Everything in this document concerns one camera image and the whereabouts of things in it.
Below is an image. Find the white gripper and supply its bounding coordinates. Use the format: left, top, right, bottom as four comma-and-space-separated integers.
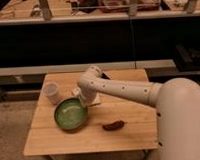
72, 87, 100, 107

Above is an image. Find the long background workbench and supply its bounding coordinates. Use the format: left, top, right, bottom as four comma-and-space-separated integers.
0, 0, 200, 25

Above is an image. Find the green ceramic bowl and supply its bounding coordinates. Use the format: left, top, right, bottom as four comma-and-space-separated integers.
54, 98, 88, 131

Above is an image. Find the low wooden shelf board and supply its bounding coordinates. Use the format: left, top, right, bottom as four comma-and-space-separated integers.
0, 59, 176, 76

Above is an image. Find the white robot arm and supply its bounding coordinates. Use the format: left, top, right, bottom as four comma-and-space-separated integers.
74, 66, 200, 160

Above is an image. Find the white plastic cup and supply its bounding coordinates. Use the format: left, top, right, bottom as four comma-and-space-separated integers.
41, 82, 59, 105

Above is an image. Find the dark red chili pepper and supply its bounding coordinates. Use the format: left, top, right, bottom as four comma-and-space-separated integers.
103, 121, 124, 131

